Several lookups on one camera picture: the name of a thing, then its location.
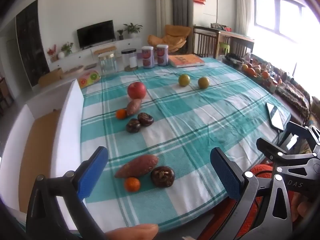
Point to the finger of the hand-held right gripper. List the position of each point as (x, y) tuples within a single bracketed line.
[(271, 148), (297, 136)]

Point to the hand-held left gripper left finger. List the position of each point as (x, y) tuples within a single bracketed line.
[(92, 172)]

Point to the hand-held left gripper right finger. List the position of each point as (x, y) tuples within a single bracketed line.
[(226, 172)]

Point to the small tangerine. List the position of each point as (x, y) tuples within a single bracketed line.
[(132, 184), (121, 114)]

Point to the large sweet potato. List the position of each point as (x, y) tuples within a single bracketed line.
[(137, 166)]

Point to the white cardboard box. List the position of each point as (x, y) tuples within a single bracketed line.
[(70, 120)]

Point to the dark water chestnut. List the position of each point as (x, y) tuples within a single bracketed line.
[(162, 176), (133, 126), (145, 119)]

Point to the small sweet potato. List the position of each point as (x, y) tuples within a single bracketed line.
[(133, 107)]

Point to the green round fruit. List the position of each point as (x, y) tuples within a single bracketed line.
[(184, 80), (203, 82)]

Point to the person's right hand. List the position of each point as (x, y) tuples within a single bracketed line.
[(304, 208)]

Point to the person's left hand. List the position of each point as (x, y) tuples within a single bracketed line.
[(132, 232)]

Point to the orange knitted cloth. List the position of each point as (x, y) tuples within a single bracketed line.
[(261, 170)]

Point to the black smartphone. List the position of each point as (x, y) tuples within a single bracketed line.
[(275, 116)]

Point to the teal checked tablecloth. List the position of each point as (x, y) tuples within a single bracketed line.
[(200, 120)]

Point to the basket of oranges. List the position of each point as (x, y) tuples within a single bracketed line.
[(255, 71)]

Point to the red apple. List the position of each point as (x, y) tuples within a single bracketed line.
[(136, 90)]

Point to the fruit pattern plate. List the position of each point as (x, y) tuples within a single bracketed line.
[(88, 78)]

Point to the black tray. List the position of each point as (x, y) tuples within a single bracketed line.
[(233, 57)]

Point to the wooden tray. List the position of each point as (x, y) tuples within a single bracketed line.
[(75, 69)]

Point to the brown cardboard box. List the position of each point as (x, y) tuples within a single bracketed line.
[(51, 76)]

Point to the clear glass jar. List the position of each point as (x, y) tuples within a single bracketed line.
[(108, 65)]

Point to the green plastic stool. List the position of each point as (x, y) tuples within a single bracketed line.
[(223, 48)]

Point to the orange book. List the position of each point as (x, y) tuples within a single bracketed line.
[(186, 61)]

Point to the black lid jar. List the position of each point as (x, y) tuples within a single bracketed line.
[(129, 60)]

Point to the white television cabinet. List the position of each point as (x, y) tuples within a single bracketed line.
[(75, 55)]

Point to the wooden bench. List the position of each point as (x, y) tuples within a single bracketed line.
[(103, 48)]

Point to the wooden railed furniture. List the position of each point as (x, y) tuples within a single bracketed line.
[(207, 41)]

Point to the window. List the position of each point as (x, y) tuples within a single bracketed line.
[(282, 12)]

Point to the leafy potted plant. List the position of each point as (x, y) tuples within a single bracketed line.
[(67, 48)]

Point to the red flower decoration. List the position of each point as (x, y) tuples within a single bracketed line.
[(51, 52)]

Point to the red label can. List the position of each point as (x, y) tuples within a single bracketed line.
[(162, 55), (147, 57)]

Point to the flat screen television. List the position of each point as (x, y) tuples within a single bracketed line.
[(96, 33)]

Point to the white curtain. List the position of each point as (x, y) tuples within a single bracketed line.
[(242, 7)]

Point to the dark bookcase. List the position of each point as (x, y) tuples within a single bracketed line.
[(31, 45)]

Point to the small green potted plant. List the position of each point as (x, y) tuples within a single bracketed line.
[(120, 33)]

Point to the orange lounge chair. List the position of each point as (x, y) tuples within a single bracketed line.
[(170, 38)]

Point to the large green potted plant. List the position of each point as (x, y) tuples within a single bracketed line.
[(132, 28)]

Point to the grey curtain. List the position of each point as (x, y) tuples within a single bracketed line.
[(182, 2)]

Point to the white standing air conditioner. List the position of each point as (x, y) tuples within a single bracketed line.
[(163, 10)]

